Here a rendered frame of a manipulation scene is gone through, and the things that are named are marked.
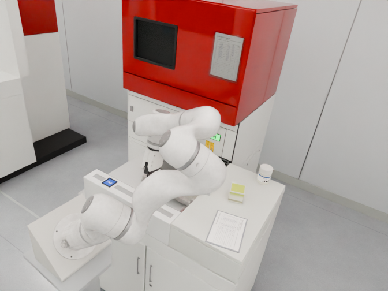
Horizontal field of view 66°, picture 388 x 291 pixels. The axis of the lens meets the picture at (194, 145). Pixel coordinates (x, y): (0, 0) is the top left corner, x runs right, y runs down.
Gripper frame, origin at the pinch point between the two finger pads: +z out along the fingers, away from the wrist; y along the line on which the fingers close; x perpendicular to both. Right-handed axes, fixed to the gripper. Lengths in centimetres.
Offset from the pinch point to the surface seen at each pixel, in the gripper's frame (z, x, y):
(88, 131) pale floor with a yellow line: 78, -213, -165
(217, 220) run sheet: 12.4, 31.4, -12.6
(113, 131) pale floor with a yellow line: 74, -188, -185
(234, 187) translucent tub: 2.0, 30.2, -29.9
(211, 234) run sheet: 14.3, 33.0, -3.8
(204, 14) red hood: -74, -11, -39
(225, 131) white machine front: -16, 9, -56
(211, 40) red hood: -63, -6, -41
